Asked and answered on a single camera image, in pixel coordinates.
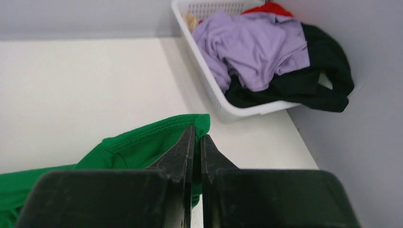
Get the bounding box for red t shirt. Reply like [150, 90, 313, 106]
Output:
[241, 2, 294, 17]

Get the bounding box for white plastic laundry basket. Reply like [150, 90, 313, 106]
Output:
[171, 0, 300, 123]

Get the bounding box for lilac t shirt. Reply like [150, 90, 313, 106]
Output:
[192, 10, 310, 92]

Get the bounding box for beige cloth in basket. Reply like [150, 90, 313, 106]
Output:
[182, 13, 199, 33]

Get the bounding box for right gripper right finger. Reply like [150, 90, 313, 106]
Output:
[200, 135, 360, 228]

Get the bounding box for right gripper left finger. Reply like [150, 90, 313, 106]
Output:
[16, 126, 195, 228]

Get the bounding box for green t shirt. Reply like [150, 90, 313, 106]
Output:
[0, 114, 211, 228]

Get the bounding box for black t shirt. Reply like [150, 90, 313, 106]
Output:
[225, 23, 355, 113]

